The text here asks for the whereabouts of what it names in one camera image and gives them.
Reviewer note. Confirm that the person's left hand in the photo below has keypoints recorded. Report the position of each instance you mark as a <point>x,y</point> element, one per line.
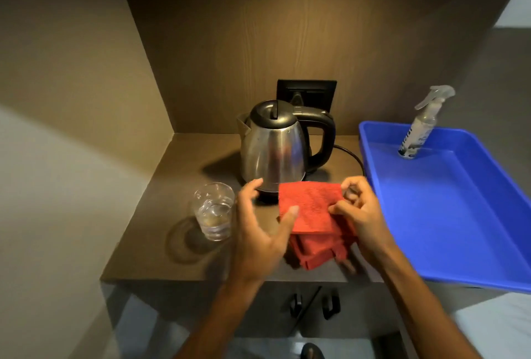
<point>255,250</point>

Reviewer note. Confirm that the person's right hand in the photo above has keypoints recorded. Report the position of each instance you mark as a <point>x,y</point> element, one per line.
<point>369,221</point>

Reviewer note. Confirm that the person's left thumb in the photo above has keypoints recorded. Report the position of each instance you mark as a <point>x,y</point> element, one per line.
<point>290,224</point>

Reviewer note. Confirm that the person's right thumb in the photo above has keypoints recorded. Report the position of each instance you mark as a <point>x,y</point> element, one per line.
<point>340,208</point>

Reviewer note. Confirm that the red cloth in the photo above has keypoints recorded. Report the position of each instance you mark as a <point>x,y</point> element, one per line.
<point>311,209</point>

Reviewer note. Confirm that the person's right forearm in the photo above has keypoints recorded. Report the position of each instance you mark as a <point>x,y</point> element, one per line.
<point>419,309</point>

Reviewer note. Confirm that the person's left forearm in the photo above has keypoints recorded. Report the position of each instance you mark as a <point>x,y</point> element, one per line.
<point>220,321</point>

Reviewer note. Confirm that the black kettle base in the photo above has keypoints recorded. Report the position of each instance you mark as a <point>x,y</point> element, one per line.
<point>267,195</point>

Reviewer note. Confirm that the clear glass of water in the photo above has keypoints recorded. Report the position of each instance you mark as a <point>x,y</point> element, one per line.
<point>213,211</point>

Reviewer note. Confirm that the stainless steel electric kettle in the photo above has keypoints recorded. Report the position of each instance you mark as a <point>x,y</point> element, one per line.
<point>273,147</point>

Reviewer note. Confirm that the black hook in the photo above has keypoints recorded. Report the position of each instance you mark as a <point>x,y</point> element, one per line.
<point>295,304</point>
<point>331,306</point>

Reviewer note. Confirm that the thin black rod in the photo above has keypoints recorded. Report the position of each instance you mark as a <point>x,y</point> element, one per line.
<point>308,307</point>

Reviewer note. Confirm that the blue plastic tray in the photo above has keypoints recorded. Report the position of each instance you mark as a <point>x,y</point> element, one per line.
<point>435,209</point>

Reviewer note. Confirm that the clear spray bottle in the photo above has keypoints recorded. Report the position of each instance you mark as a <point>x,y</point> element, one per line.
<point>419,130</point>

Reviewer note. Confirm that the person's dark shoe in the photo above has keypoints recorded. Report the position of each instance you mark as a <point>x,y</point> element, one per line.
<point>313,351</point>

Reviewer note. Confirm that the white bed sheet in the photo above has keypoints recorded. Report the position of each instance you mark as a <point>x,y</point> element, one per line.
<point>498,329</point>

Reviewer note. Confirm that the black wall socket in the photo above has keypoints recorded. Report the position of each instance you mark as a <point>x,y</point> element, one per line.
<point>307,89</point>

